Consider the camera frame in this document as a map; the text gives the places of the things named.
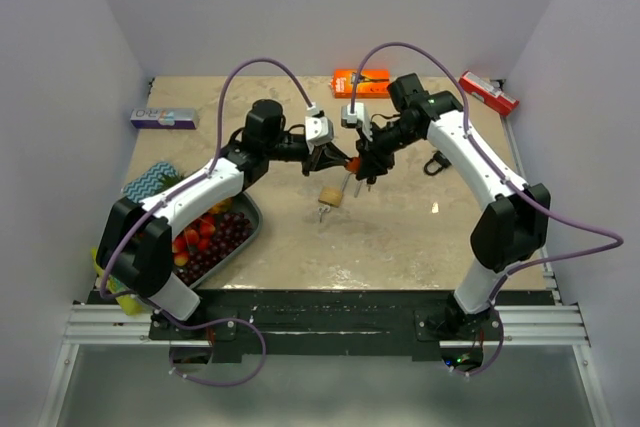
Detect black padlock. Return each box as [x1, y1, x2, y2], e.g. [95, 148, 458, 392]
[423, 150, 451, 177]

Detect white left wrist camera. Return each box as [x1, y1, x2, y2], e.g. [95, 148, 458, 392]
[304, 102, 334, 153]

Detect dark grape bunch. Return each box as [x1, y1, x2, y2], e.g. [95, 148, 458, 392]
[177, 211, 253, 286]

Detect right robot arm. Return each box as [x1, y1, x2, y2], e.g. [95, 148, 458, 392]
[341, 74, 551, 340]

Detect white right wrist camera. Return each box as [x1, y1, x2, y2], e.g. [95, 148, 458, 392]
[341, 102, 373, 150]

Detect purple white box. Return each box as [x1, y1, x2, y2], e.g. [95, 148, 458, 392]
[130, 108, 199, 130]

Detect aluminium rail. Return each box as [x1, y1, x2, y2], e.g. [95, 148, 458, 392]
[63, 304, 590, 347]

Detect silver keys of brass padlock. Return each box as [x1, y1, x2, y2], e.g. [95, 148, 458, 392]
[318, 204, 332, 223]

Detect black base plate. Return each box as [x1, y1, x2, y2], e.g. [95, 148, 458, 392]
[87, 288, 556, 364]

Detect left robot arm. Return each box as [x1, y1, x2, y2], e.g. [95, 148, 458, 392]
[96, 99, 351, 339]

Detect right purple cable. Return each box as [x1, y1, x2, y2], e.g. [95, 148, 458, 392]
[349, 42, 625, 378]

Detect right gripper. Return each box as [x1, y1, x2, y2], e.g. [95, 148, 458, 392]
[353, 118, 420, 179]

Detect black-headed keys of orange padlock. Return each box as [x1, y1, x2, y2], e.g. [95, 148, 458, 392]
[366, 177, 377, 192]

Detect orange razor box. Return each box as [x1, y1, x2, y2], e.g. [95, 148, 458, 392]
[330, 69, 390, 99]

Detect grey fruit tray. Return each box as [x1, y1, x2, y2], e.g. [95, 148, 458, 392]
[169, 191, 264, 291]

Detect red box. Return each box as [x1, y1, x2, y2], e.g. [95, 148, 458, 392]
[459, 70, 519, 117]

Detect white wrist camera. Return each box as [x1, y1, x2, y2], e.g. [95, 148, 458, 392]
[341, 102, 373, 150]
[304, 102, 334, 153]

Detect orange padlock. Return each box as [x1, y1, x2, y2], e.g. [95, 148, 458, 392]
[345, 157, 361, 174]

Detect brass padlock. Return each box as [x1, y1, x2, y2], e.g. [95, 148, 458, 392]
[318, 172, 355, 211]

